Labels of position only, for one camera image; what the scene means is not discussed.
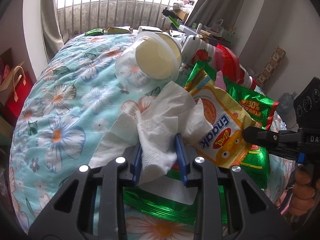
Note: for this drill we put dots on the metal window railing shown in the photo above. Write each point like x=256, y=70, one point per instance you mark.
x=80, y=16

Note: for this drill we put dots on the grey curtain right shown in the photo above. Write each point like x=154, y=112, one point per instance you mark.
x=207, y=12

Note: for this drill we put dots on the white paper cup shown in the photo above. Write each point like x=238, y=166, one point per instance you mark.
x=158, y=55

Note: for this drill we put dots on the blue water jug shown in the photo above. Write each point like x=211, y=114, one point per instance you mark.
x=285, y=104

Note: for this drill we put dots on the person's right hand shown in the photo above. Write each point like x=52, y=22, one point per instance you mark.
x=302, y=200

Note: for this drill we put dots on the red gift bag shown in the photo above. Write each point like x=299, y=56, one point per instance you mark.
x=14, y=91

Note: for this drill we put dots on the grey curtain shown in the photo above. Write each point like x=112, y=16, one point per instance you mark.
x=53, y=41
x=207, y=12

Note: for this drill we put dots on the grey curtain left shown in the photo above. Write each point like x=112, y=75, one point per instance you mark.
x=53, y=41

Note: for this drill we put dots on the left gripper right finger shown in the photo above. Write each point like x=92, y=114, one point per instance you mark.
x=189, y=175

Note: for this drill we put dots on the dark grey cabinet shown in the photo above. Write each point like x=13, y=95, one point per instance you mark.
x=224, y=37

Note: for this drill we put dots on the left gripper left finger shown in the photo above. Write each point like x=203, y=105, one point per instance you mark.
x=130, y=175

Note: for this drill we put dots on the yellow Enaak snack packet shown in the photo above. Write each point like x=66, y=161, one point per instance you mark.
x=223, y=144

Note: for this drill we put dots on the red foil snack bag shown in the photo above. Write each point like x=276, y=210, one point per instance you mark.
x=228, y=64

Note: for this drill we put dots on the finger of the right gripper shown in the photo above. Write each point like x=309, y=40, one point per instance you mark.
x=282, y=143

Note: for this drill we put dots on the green wrapper far edge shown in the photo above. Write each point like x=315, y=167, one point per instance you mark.
x=95, y=32

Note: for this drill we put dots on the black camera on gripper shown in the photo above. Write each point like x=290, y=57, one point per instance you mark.
x=307, y=105

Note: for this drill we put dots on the clear plastic cup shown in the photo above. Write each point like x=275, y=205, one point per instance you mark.
x=130, y=75

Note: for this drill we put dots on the white strawberry drink bottle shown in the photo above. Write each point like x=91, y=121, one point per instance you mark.
x=195, y=49

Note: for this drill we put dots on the floral blue tablecloth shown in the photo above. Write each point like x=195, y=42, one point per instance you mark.
x=76, y=99

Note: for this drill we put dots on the patterned long box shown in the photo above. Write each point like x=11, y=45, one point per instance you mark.
x=273, y=63

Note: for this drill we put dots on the white tissue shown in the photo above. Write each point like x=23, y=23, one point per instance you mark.
x=173, y=111

